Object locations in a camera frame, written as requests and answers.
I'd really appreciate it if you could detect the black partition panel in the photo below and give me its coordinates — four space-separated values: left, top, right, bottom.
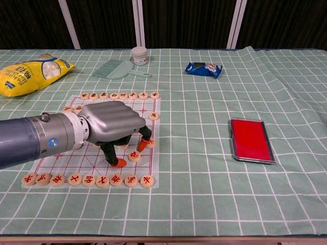
63 0 137 50
0 0 75 51
236 0 327 50
142 0 242 50

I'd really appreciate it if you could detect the blue cookie packet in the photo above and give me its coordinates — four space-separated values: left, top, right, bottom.
184 62 223 80

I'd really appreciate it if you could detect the mint green mini brush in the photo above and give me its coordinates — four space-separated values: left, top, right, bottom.
92 59 118 79

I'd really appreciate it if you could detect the green checked tablecloth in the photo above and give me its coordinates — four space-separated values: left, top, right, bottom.
0 46 327 237

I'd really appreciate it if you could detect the small white jar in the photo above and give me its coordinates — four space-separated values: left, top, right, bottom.
131 46 148 66

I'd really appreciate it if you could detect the white partition frame post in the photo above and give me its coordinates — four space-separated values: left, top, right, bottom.
57 0 81 50
132 0 147 49
226 0 248 49

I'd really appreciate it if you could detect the white xiangqi board sheet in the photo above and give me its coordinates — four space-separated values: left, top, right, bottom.
21 95 161 189

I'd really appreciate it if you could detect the red ink pad case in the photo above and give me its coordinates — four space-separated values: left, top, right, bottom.
229 117 277 165

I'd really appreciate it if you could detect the yellow candy bag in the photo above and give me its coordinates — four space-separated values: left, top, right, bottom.
0 53 77 97

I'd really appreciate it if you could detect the mint green mini dustpan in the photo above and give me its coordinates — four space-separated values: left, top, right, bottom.
106 61 152 80

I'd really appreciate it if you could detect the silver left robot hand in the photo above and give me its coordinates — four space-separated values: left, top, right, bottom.
77 101 154 169

